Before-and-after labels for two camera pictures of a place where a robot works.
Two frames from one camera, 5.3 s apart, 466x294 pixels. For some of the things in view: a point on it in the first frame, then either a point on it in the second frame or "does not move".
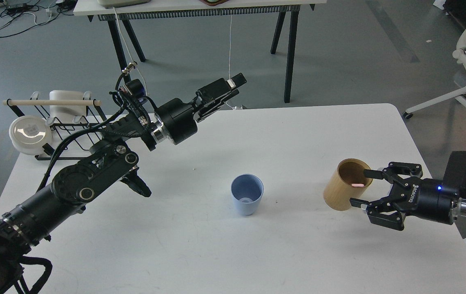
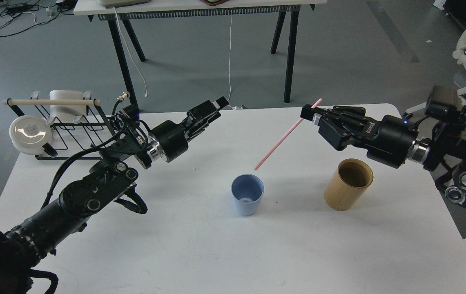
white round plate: [29, 134] does not move
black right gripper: [429, 198] to [391, 141]
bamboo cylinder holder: [338, 190] does not move
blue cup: [246, 190] does not move
